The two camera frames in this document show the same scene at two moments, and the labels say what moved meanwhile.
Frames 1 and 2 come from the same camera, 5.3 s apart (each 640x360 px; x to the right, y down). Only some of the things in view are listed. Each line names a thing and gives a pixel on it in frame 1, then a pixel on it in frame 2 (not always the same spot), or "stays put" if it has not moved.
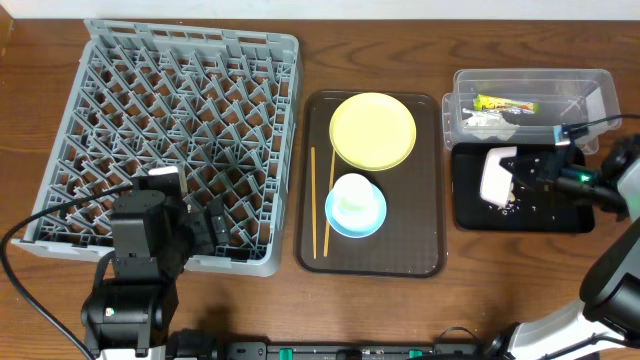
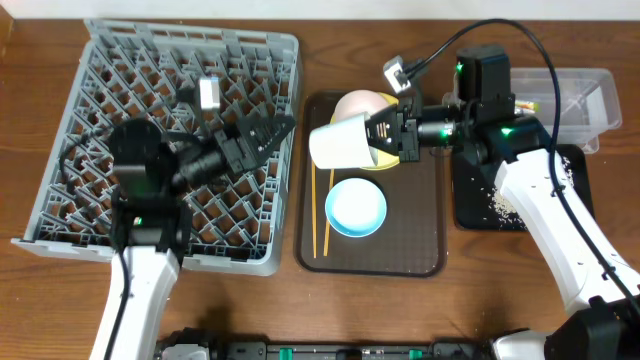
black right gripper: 551,163 → 401,125
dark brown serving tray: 411,243 stays put
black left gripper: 201,231 → 234,151
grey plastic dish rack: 220,104 stays put
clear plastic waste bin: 497,106 stays put
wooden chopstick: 313,173 stays put
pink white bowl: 496,180 → 360,101
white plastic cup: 354,204 → 340,145
